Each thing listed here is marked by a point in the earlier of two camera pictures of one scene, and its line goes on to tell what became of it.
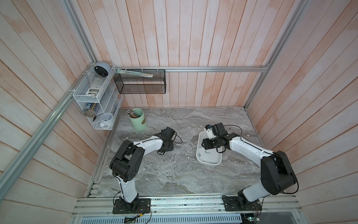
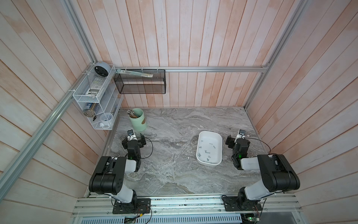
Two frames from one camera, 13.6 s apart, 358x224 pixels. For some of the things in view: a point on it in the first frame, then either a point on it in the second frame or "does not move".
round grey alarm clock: (102, 69) does not move
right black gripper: (206, 145) → (231, 141)
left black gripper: (171, 147) → (141, 141)
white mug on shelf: (106, 118) does not move
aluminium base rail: (275, 209) does not move
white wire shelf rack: (98, 95) does not move
